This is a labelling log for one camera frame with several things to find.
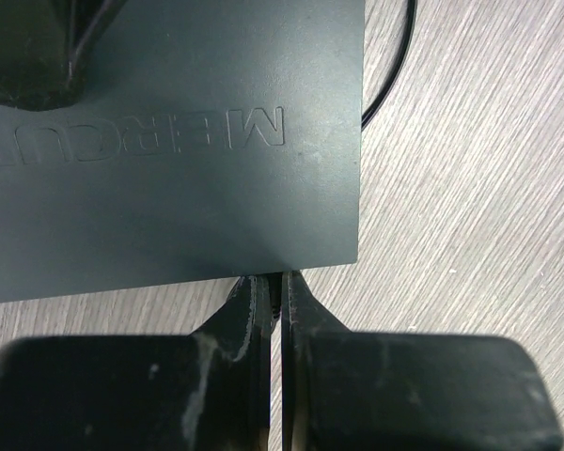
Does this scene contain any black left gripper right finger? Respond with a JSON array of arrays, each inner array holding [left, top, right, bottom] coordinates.
[[281, 272, 564, 450]]

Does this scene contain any thin black cable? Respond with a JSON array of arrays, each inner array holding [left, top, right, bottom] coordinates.
[[359, 0, 417, 127]]

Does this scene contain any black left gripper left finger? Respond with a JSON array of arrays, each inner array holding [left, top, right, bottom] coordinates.
[[0, 276, 273, 450]]

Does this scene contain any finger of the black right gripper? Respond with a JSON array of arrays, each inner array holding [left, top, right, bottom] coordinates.
[[0, 0, 122, 111]]

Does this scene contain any black network switch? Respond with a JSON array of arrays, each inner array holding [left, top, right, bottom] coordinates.
[[0, 1, 365, 303]]

